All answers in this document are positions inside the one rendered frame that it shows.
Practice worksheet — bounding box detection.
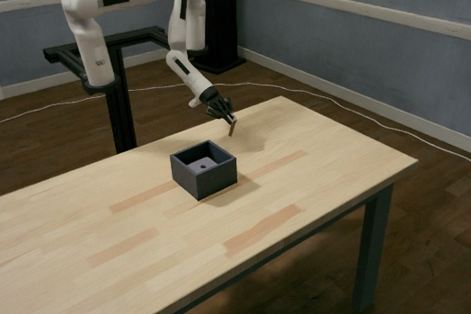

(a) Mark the brown wooden peg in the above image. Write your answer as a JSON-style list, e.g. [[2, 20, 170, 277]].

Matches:
[[228, 118, 236, 137]]

